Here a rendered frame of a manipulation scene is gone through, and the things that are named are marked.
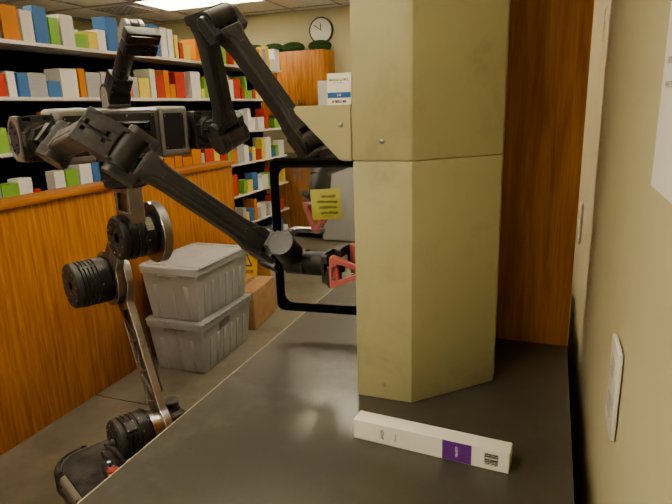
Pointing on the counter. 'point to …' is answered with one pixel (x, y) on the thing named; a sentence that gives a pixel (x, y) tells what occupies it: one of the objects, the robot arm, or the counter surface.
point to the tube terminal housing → (427, 191)
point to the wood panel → (542, 166)
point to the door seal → (278, 229)
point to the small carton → (339, 88)
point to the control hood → (331, 127)
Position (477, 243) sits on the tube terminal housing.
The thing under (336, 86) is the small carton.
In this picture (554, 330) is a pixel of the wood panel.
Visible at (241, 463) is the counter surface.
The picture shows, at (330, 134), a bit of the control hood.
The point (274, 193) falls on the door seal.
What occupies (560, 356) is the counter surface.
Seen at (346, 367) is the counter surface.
